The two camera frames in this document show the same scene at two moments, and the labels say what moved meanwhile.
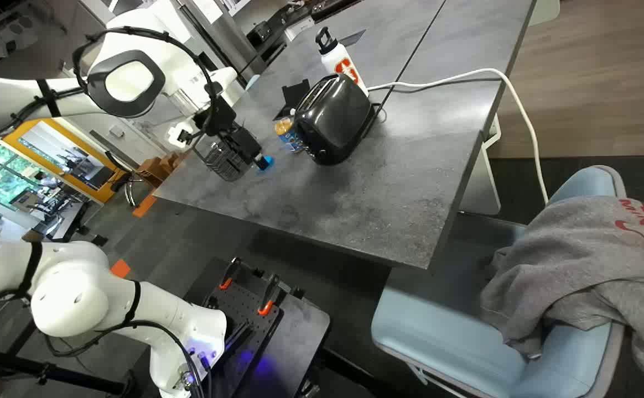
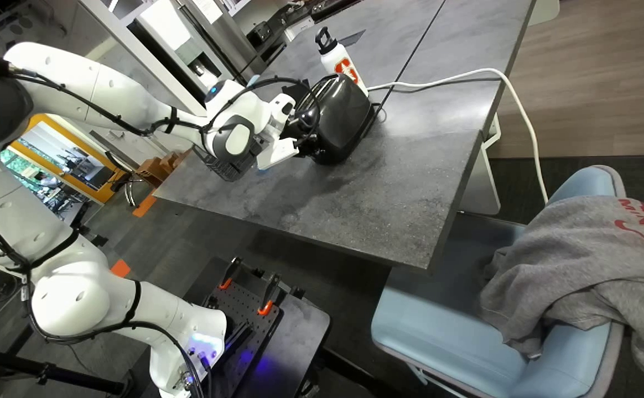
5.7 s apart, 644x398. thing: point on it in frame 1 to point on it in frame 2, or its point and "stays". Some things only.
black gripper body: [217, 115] to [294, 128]
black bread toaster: [334, 115] stays
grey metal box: [228, 150] stays
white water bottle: [334, 58] stays
